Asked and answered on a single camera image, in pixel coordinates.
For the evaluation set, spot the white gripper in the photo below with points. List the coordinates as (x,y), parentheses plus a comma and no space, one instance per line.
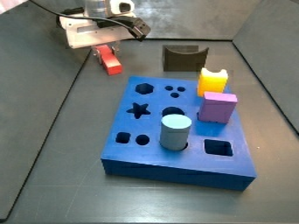
(83,33)

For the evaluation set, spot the red rectangular block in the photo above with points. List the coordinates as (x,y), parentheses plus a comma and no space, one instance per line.
(109,60)

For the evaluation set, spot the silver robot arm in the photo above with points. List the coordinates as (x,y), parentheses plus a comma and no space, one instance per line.
(101,9)

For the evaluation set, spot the black curved fixture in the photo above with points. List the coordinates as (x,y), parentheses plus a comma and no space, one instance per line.
(184,58)

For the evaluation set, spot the blue shape sorter board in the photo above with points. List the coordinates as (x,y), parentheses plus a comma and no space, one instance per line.
(160,141)

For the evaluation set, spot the yellow notched block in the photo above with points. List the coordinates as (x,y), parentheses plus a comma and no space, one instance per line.
(212,81)

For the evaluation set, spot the grey-blue cylinder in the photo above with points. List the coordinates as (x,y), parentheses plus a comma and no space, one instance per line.
(176,131)

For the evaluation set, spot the purple rectangular block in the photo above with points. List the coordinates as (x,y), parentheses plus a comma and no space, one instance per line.
(217,107)

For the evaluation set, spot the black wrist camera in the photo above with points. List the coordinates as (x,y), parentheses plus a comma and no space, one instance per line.
(134,24)

